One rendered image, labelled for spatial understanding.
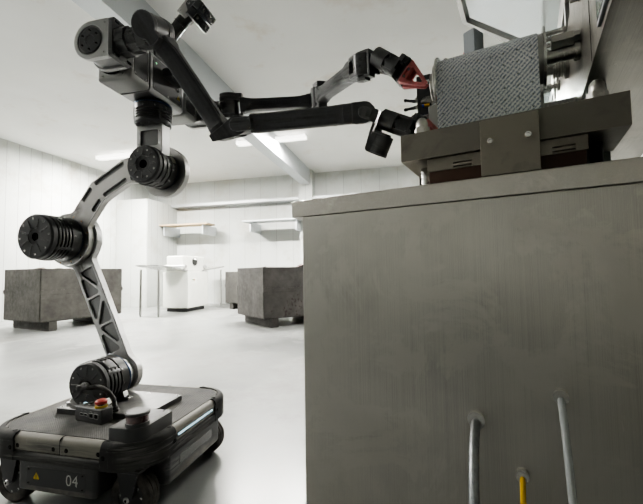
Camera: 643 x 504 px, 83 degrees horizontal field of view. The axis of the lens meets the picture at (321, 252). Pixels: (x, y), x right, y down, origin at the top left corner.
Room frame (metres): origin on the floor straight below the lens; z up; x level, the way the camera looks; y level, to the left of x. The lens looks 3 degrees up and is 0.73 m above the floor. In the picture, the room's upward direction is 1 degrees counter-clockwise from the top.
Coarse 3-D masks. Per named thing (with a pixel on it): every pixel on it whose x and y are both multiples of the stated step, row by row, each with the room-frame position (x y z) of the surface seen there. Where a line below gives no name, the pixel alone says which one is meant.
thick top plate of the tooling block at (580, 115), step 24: (600, 96) 0.62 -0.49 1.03; (624, 96) 0.61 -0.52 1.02; (480, 120) 0.72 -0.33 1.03; (552, 120) 0.66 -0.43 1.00; (576, 120) 0.64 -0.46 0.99; (600, 120) 0.63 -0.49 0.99; (624, 120) 0.61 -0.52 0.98; (408, 144) 0.79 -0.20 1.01; (432, 144) 0.77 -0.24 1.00; (456, 144) 0.74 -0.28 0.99
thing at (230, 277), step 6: (228, 276) 7.47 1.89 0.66; (234, 276) 7.40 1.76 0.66; (228, 282) 7.47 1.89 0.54; (234, 282) 7.40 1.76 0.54; (228, 288) 7.47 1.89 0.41; (234, 288) 7.40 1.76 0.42; (228, 294) 7.47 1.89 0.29; (234, 294) 7.40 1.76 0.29; (228, 300) 7.47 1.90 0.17; (234, 300) 7.40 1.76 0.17; (234, 306) 7.47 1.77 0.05
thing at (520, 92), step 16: (496, 80) 0.88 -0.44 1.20; (512, 80) 0.86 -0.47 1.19; (528, 80) 0.85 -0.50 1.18; (448, 96) 0.94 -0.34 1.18; (464, 96) 0.92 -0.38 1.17; (480, 96) 0.90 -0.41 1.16; (496, 96) 0.88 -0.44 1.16; (512, 96) 0.86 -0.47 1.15; (528, 96) 0.85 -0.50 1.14; (448, 112) 0.94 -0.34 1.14; (464, 112) 0.92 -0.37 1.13; (480, 112) 0.90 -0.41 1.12; (496, 112) 0.88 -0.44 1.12; (512, 112) 0.87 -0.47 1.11
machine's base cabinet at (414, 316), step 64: (576, 192) 0.60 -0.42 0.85; (640, 192) 0.56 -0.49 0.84; (320, 256) 0.84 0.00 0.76; (384, 256) 0.76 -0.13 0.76; (448, 256) 0.70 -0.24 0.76; (512, 256) 0.64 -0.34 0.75; (576, 256) 0.60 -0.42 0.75; (640, 256) 0.56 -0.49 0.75; (320, 320) 0.84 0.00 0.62; (384, 320) 0.76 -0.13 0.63; (448, 320) 0.70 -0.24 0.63; (512, 320) 0.65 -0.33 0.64; (576, 320) 0.60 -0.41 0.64; (640, 320) 0.56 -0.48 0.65; (320, 384) 0.84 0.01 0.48; (384, 384) 0.76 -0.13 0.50; (448, 384) 0.70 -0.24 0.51; (512, 384) 0.65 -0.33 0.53; (576, 384) 0.60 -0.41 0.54; (640, 384) 0.56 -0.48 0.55; (320, 448) 0.84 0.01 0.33; (384, 448) 0.77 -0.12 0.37; (448, 448) 0.70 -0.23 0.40; (512, 448) 0.65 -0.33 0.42; (576, 448) 0.61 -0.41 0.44; (640, 448) 0.57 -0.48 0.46
